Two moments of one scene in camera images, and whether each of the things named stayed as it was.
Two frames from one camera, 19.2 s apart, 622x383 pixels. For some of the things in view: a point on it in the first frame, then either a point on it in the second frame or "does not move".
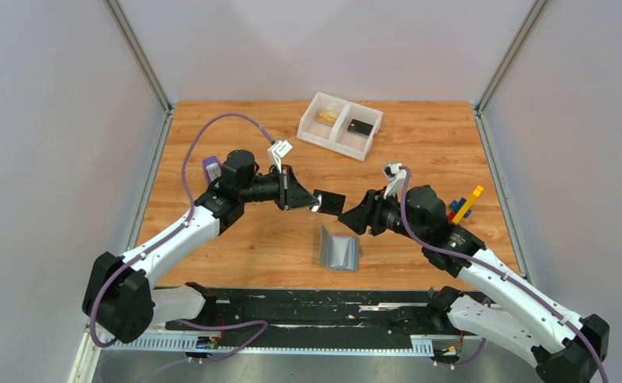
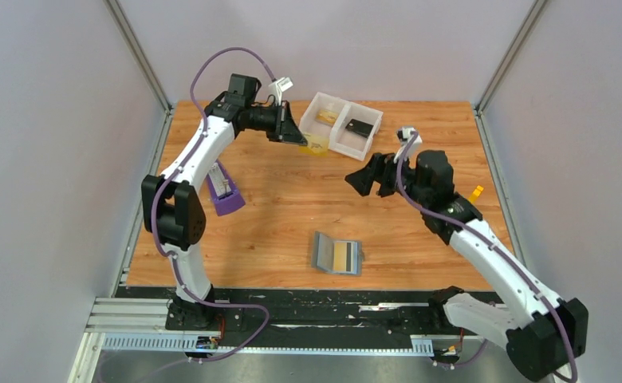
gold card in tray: [325, 116] does not move
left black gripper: [290, 193] to [284, 127]
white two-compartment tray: [342, 125] does not move
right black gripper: [358, 218] to [362, 180]
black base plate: [308, 313] does not move
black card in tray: [360, 127] does not move
